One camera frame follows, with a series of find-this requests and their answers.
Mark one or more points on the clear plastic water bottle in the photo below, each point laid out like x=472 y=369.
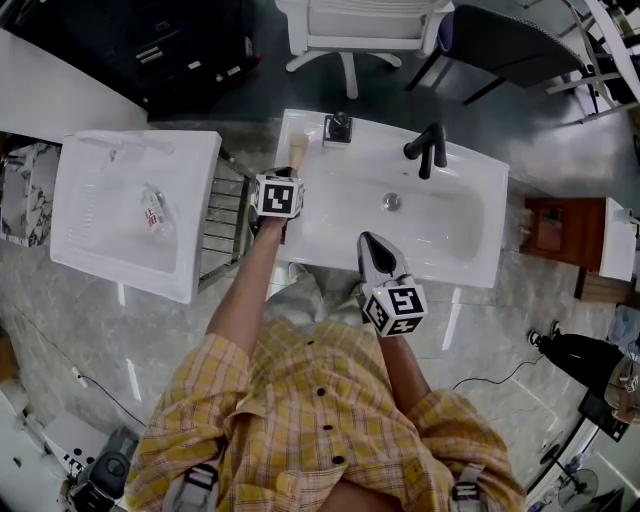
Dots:
x=157 y=212

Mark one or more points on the yellow plaid shirt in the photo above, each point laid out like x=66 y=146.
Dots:
x=300 y=425

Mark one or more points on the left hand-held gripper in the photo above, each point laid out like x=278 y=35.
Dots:
x=277 y=197

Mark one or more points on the white rectangular sink basin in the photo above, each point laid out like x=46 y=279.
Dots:
x=350 y=225

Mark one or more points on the black standing fan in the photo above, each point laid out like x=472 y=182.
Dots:
x=575 y=482

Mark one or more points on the white washbasin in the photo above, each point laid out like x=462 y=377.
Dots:
x=617 y=240

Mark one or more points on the white power adapter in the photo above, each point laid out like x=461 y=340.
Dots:
x=80 y=377

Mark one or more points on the black faucet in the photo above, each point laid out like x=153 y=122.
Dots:
x=430 y=147

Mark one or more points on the white laundry sink basin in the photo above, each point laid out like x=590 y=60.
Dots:
x=100 y=225

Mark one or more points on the metal sink drain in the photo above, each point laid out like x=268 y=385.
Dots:
x=392 y=201

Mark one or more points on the white mesh office chair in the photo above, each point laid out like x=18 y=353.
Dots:
x=365 y=30

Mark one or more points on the black soap dispenser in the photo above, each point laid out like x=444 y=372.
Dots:
x=338 y=127

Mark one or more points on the person's right forearm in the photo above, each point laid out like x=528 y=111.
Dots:
x=405 y=370

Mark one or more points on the light grey trousers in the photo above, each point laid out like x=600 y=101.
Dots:
x=310 y=295

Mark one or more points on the person's left forearm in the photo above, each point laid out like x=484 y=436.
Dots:
x=250 y=290

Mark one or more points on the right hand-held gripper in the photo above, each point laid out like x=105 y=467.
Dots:
x=395 y=305

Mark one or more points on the marble patterned counter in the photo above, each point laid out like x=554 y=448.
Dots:
x=27 y=195

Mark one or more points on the brown wooden cabinet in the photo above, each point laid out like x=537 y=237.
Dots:
x=570 y=232

